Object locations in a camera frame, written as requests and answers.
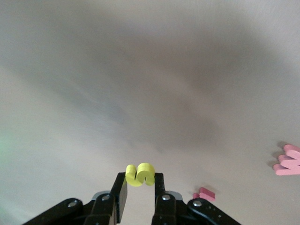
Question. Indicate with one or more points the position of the pink letter w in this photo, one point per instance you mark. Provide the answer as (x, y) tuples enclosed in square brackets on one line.
[(289, 161)]

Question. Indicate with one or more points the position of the dark red letter k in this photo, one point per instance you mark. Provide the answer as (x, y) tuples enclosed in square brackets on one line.
[(207, 194)]

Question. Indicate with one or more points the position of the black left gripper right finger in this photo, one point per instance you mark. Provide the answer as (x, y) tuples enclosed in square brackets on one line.
[(164, 208)]

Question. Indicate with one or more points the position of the yellow letter s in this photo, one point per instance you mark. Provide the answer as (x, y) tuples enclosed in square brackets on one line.
[(140, 174)]

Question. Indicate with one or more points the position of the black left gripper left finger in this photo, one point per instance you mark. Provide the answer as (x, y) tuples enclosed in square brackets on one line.
[(100, 208)]

